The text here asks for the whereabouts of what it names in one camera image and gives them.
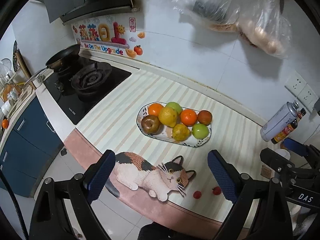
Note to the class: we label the brown card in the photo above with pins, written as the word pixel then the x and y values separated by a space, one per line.
pixel 265 171

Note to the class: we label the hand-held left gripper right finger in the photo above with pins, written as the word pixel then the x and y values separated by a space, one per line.
pixel 222 177

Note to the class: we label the grey tin bottle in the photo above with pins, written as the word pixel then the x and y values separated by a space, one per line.
pixel 277 122

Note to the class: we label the red cherry tomato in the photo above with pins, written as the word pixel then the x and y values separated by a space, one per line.
pixel 197 194
pixel 216 190

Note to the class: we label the white mug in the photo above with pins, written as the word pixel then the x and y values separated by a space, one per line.
pixel 39 80

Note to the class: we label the plastic bag with dark contents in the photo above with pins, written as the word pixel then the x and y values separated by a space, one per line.
pixel 207 5

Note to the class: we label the dish rack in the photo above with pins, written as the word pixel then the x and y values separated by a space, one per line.
pixel 12 95

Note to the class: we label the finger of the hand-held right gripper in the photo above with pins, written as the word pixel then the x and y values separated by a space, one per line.
pixel 295 146
pixel 273 158

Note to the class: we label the reddish brown fruit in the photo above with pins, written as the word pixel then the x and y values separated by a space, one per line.
pixel 204 117

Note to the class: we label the colourful wall sticker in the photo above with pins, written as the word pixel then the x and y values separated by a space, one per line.
pixel 105 36

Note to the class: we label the yellow-green citrus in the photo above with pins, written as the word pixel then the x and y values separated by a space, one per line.
pixel 168 116
pixel 180 132

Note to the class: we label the black gas stove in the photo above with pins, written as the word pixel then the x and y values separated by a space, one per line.
pixel 87 90

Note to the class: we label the green apple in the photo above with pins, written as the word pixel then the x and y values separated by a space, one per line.
pixel 200 130
pixel 174 107

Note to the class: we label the black frying pan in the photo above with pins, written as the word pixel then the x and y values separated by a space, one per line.
pixel 65 56

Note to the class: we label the white wall socket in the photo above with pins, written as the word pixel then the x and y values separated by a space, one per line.
pixel 296 83
pixel 307 96

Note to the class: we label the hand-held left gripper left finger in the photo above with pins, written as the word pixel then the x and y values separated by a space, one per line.
pixel 100 177

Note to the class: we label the small orange fruit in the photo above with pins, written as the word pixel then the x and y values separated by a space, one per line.
pixel 5 123

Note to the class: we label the brown apple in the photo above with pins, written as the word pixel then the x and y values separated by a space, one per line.
pixel 150 124

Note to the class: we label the floral oval plate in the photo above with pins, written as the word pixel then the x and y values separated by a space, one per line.
pixel 197 142

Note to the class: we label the dark sauce bottle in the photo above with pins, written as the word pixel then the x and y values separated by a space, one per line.
pixel 287 130

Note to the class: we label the orange tangerine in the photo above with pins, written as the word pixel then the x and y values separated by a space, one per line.
pixel 155 109
pixel 188 117

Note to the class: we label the person's dark clothing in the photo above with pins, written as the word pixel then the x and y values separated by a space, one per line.
pixel 175 232

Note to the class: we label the plastic bag with pale produce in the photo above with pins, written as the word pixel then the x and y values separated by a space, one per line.
pixel 267 35

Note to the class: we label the striped counter mat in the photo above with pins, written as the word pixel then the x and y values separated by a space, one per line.
pixel 120 120

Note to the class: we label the blue kitchen cabinet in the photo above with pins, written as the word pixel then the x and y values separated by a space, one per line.
pixel 25 145

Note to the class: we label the hanging cutting board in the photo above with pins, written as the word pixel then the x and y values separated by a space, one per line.
pixel 20 60

